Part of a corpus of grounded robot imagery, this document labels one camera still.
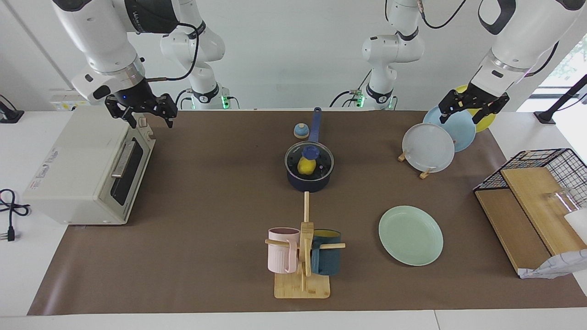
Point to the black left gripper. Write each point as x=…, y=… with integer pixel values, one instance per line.
x=479, y=100

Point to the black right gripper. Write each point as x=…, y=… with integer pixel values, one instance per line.
x=135, y=94

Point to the glass lid with blue knob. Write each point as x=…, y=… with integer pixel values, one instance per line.
x=323, y=160

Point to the yellow potato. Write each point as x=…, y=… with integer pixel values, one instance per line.
x=306, y=167

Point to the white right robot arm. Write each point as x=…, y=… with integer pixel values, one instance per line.
x=101, y=36

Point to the light blue plate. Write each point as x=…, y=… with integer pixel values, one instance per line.
x=463, y=133

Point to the yellow plate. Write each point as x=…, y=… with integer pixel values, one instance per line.
x=487, y=121

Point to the grey plate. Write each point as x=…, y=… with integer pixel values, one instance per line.
x=429, y=147

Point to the wooden plate rack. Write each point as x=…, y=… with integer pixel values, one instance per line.
x=425, y=174

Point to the mint green plate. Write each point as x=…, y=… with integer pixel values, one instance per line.
x=410, y=236

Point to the black angled stand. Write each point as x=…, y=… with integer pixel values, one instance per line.
x=557, y=103

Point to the cream toaster oven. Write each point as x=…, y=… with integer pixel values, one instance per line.
x=73, y=169

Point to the brown table mat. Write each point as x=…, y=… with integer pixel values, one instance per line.
x=206, y=206

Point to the clear glass cup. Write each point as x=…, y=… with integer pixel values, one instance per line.
x=564, y=199

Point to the white checked cloth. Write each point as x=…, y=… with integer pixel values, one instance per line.
x=555, y=266

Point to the pink ribbed mug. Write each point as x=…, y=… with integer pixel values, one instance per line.
x=280, y=254

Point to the teal mug yellow inside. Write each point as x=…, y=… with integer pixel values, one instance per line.
x=328, y=259

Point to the wooden mug tree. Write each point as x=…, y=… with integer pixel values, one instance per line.
x=306, y=284

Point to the white wall power strip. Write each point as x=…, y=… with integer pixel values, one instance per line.
x=69, y=98

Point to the black desk clamp mount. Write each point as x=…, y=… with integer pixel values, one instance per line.
x=9, y=115

